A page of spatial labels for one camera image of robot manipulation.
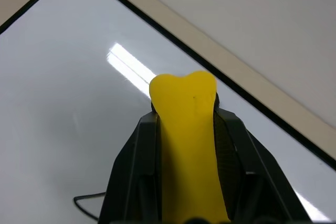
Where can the black-framed whiteboard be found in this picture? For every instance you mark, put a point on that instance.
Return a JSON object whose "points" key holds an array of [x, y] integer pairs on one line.
{"points": [[65, 98]]}

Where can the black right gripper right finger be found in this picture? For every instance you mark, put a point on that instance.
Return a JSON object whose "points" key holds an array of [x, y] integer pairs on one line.
{"points": [[252, 166]]}

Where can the yellow whiteboard eraser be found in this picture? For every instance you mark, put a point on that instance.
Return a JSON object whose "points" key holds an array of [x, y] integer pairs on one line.
{"points": [[189, 140]]}

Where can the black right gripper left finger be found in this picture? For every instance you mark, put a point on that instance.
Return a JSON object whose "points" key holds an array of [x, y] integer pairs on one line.
{"points": [[134, 171]]}

